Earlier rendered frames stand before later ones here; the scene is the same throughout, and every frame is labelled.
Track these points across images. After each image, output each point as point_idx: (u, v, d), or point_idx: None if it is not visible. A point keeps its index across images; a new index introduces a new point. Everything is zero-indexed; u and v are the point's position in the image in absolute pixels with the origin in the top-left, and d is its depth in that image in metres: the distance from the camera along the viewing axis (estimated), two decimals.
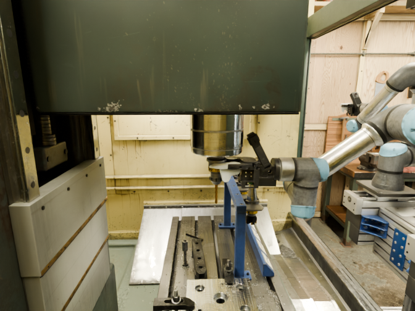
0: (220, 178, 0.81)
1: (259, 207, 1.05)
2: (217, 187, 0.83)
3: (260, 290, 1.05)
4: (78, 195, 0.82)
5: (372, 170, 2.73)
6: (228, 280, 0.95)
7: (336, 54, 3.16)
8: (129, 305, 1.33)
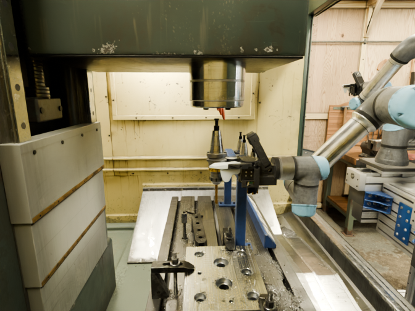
0: (220, 178, 0.81)
1: None
2: (217, 187, 0.83)
3: (262, 260, 1.02)
4: (73, 152, 0.79)
5: (374, 157, 2.70)
6: (228, 247, 0.92)
7: (338, 42, 3.13)
8: (128, 282, 1.30)
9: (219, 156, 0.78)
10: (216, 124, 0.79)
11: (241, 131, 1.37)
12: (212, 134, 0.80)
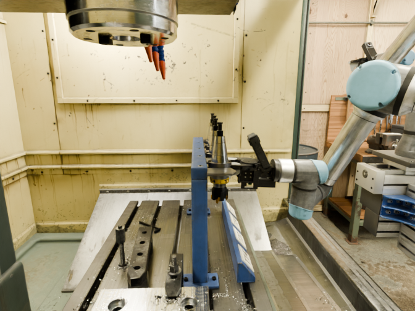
0: None
1: (228, 170, 0.65)
2: None
3: (231, 305, 0.64)
4: None
5: None
6: (169, 291, 0.55)
7: (341, 23, 2.76)
8: None
9: None
10: (215, 124, 0.79)
11: (213, 113, 1.00)
12: (210, 134, 0.80)
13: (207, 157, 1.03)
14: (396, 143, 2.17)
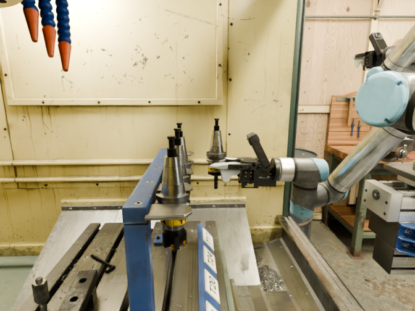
0: None
1: (180, 210, 0.43)
2: None
3: None
4: None
5: (389, 159, 2.11)
6: None
7: (342, 17, 2.54)
8: None
9: None
10: (176, 137, 0.57)
11: (218, 118, 0.79)
12: None
13: (209, 173, 0.81)
14: (404, 149, 1.95)
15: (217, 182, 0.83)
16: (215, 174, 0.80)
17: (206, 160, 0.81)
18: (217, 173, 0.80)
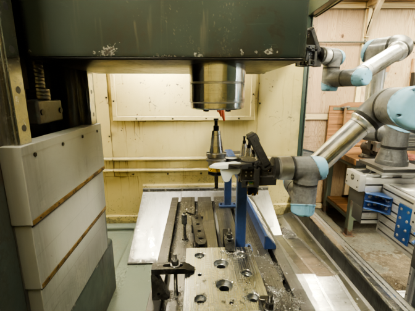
0: None
1: None
2: None
3: (262, 261, 1.02)
4: (74, 154, 0.79)
5: (374, 157, 2.70)
6: (228, 248, 0.92)
7: (338, 42, 3.13)
8: (128, 283, 1.30)
9: None
10: (249, 144, 1.16)
11: (218, 118, 0.78)
12: (245, 150, 1.17)
13: (209, 173, 0.81)
14: None
15: (217, 182, 0.83)
16: (215, 174, 0.80)
17: (206, 160, 0.81)
18: (217, 173, 0.80)
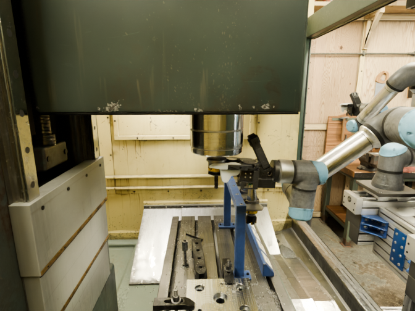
0: None
1: (259, 207, 1.05)
2: (246, 212, 1.24)
3: (260, 290, 1.05)
4: (78, 195, 0.82)
5: (372, 170, 2.73)
6: (228, 280, 0.95)
7: (336, 54, 3.16)
8: (129, 305, 1.33)
9: None
10: None
11: None
12: None
13: (209, 173, 0.81)
14: None
15: (217, 181, 0.83)
16: (215, 174, 0.80)
17: (206, 160, 0.81)
18: (217, 173, 0.80)
